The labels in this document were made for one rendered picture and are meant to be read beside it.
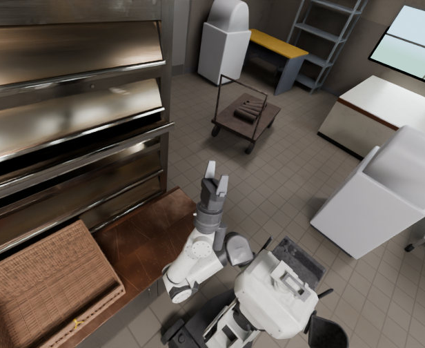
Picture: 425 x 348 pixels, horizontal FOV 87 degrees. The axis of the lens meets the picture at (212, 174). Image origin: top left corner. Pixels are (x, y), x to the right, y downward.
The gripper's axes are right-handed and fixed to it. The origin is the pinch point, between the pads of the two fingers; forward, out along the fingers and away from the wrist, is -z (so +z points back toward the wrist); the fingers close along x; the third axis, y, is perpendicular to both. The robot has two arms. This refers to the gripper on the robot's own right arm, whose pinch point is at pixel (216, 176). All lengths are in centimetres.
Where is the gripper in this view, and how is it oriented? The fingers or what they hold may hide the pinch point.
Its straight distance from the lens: 67.6
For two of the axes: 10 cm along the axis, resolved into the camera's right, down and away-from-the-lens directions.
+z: -1.8, 9.1, 3.8
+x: 3.3, 4.2, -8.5
